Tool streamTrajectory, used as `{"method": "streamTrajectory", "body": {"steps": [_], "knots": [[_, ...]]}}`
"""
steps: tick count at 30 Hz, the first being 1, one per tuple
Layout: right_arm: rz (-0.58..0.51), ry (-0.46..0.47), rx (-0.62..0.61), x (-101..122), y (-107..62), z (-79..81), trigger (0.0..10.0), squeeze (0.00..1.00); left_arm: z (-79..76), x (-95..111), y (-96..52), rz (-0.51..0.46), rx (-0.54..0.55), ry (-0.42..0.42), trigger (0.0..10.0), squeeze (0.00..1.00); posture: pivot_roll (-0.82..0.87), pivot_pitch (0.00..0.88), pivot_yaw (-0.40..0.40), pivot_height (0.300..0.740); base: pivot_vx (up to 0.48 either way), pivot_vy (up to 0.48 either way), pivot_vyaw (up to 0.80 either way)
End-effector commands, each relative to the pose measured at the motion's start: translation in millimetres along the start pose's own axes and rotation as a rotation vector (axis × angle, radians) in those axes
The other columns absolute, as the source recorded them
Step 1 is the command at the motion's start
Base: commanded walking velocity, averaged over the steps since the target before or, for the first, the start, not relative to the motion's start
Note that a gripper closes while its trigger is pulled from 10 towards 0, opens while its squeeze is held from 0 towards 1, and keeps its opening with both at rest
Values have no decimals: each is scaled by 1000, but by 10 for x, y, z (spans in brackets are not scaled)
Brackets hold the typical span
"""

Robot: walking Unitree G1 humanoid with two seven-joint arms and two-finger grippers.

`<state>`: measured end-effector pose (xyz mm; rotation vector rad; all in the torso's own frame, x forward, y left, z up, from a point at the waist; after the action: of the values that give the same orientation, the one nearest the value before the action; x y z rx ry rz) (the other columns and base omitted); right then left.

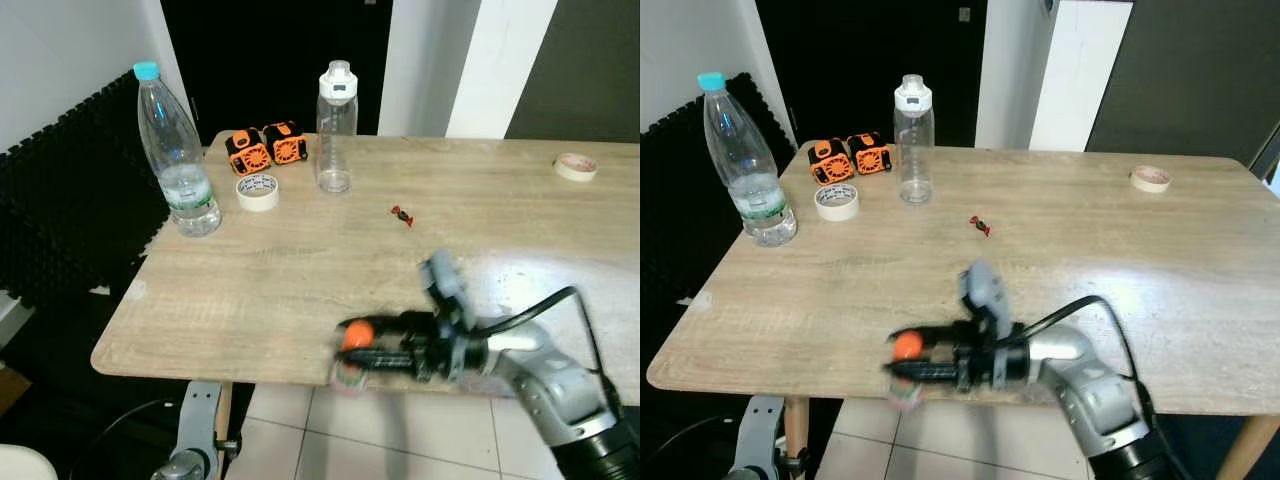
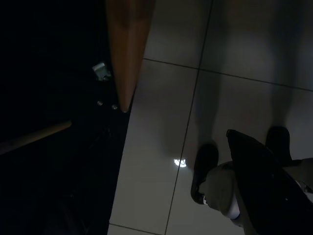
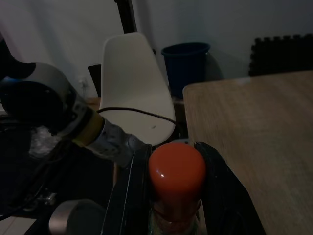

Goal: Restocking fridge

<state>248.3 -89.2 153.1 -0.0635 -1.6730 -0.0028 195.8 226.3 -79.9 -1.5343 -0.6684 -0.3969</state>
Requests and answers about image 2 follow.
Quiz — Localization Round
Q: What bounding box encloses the white metal hinge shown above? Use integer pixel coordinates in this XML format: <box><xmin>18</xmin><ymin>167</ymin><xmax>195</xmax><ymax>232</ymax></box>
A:
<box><xmin>91</xmin><ymin>62</ymin><xmax>113</xmax><ymax>81</ymax></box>

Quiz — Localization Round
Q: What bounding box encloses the brown wooden bar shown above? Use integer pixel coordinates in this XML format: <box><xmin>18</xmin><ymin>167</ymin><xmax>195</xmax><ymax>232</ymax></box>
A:
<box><xmin>0</xmin><ymin>119</ymin><xmax>72</xmax><ymax>157</ymax></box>

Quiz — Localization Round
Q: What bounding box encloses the grey robot left leg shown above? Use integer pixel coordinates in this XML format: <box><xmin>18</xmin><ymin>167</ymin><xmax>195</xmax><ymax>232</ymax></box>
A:
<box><xmin>198</xmin><ymin>161</ymin><xmax>242</xmax><ymax>221</ymax></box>

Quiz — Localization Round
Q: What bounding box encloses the orange-brown wooden door panel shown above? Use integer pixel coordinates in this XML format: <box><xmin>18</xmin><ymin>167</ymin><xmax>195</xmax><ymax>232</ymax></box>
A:
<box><xmin>105</xmin><ymin>0</ymin><xmax>157</xmax><ymax>113</ymax></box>

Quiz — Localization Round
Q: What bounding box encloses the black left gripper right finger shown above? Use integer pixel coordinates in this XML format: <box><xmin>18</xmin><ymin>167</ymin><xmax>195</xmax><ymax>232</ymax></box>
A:
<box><xmin>227</xmin><ymin>129</ymin><xmax>313</xmax><ymax>228</ymax></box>

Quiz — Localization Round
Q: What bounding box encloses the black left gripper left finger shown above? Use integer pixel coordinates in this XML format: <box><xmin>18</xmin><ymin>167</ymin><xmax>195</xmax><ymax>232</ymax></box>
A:
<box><xmin>226</xmin><ymin>130</ymin><xmax>313</xmax><ymax>235</ymax></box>

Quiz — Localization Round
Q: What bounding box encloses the black cabinet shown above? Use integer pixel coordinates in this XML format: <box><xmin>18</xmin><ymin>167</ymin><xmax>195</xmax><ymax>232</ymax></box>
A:
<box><xmin>0</xmin><ymin>0</ymin><xmax>134</xmax><ymax>235</ymax></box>

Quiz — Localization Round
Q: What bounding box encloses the black robot left foot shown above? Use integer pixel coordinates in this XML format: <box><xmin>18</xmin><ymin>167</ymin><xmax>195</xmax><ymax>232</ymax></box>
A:
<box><xmin>190</xmin><ymin>143</ymin><xmax>220</xmax><ymax>205</ymax></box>

